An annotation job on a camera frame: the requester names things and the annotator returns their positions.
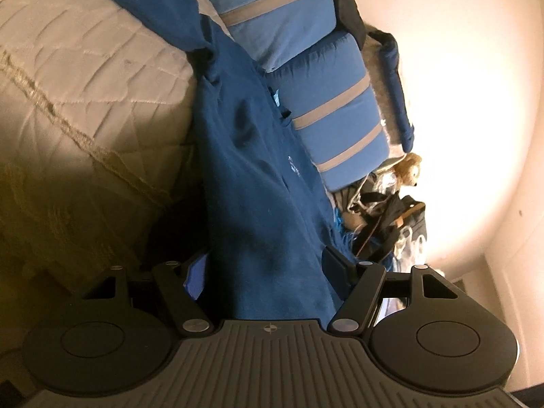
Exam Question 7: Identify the beige quilted bedspread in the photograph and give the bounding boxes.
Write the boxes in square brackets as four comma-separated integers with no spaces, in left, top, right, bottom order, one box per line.
[0,0,222,349]

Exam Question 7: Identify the dark blue garment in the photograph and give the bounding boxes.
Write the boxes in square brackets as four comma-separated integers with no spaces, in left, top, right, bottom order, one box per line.
[68,0,362,323]

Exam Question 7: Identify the blue grey-striped pillow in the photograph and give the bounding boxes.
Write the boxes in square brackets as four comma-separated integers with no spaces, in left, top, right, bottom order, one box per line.
[189,0,354,74]
[267,31,390,193]

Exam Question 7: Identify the white and blue printed cloth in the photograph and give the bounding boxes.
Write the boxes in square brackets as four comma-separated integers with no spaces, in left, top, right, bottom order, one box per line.
[397,227,428,266]

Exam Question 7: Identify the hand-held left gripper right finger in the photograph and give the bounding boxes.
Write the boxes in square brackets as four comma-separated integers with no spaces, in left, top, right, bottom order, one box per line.
[322,245,464,336]

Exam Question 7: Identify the brown teddy bear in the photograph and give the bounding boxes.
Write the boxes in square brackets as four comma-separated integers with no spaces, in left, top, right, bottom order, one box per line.
[393,153,422,188]

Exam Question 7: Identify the black cloth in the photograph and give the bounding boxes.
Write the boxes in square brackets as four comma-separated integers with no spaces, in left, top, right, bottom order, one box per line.
[325,0,367,49]

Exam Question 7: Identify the grey blanket with blue trim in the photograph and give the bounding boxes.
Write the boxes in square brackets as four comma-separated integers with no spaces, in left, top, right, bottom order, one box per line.
[363,23,416,154]

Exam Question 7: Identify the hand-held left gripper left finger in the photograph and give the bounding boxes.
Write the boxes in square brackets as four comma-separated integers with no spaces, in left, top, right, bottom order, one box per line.
[81,253,211,336]

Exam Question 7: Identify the black strap bag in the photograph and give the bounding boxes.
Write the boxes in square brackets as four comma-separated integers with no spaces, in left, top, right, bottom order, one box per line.
[357,193,426,264]

